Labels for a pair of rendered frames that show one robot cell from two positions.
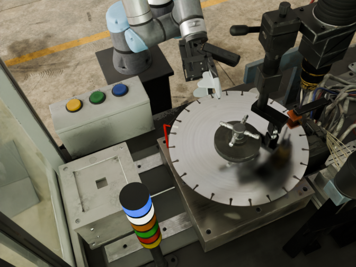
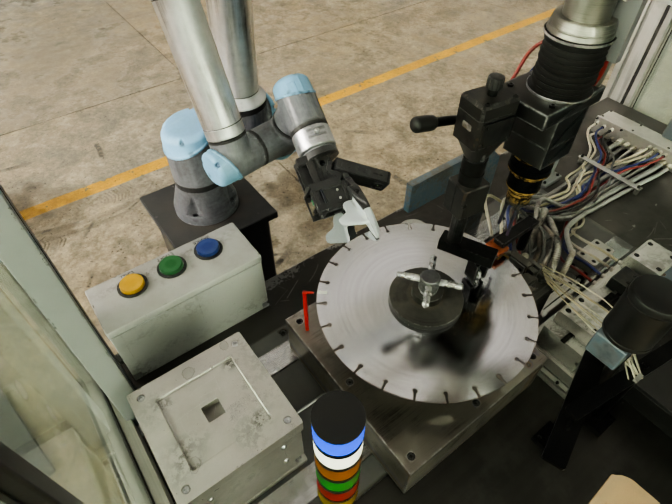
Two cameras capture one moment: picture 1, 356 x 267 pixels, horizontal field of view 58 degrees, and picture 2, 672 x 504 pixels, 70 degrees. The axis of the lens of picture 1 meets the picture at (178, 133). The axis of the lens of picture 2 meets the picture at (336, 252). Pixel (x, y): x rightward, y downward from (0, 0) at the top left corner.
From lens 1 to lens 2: 0.15 m
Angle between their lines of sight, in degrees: 13
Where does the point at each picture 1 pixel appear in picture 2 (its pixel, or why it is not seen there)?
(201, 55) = (335, 177)
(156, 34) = (254, 154)
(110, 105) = (197, 275)
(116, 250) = not seen: outside the picture
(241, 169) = (446, 342)
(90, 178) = (190, 406)
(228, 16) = not seen: hidden behind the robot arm
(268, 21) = (475, 103)
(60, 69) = (61, 237)
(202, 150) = (376, 322)
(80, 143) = (149, 349)
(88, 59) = (108, 216)
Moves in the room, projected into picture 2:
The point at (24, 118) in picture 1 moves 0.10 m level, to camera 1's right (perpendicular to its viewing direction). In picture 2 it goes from (63, 317) to (150, 295)
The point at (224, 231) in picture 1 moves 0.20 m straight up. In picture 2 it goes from (436, 449) to (464, 382)
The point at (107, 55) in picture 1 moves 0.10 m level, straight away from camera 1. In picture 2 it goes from (162, 200) to (149, 178)
